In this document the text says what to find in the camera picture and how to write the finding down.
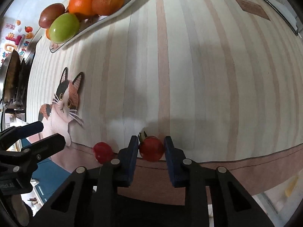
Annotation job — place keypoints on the steel wok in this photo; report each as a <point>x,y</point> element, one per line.
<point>10,75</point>

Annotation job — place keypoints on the cherry tomato with stem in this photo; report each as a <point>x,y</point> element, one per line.
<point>151,149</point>

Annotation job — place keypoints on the blue base cabinet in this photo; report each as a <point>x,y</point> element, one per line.
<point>51,179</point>

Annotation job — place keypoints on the small bright tangerine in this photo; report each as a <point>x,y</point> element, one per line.
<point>48,34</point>

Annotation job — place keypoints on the cat-shaped cloth patch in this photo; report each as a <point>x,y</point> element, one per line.
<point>62,108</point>

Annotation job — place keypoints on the large orange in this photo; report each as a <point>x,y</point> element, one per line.
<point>84,1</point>

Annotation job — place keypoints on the glossy dark red fruit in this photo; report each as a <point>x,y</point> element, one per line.
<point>51,15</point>

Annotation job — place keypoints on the dull reddish orange fruit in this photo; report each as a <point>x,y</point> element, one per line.
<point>108,1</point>

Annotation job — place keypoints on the stemless cherry tomato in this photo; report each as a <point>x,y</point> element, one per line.
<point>103,152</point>

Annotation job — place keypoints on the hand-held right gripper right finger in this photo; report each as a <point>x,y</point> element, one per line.
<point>171,163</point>

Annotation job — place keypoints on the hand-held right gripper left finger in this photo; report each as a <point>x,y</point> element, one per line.
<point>133,160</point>

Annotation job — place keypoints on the person's left forearm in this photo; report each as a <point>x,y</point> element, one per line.
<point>20,209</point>

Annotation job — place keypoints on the oval floral ceramic plate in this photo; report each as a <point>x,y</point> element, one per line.
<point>71,41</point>

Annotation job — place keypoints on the brown cloth label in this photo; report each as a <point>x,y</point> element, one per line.
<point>251,7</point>

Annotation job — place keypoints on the green fruit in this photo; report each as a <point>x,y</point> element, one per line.
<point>64,27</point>

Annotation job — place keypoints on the colourful wall stickers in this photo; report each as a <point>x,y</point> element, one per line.
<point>16,40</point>

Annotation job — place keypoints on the person's dark trousers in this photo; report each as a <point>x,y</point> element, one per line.
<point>151,214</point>

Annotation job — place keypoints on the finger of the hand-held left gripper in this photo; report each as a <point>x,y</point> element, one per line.
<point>26,130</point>
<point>47,143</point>

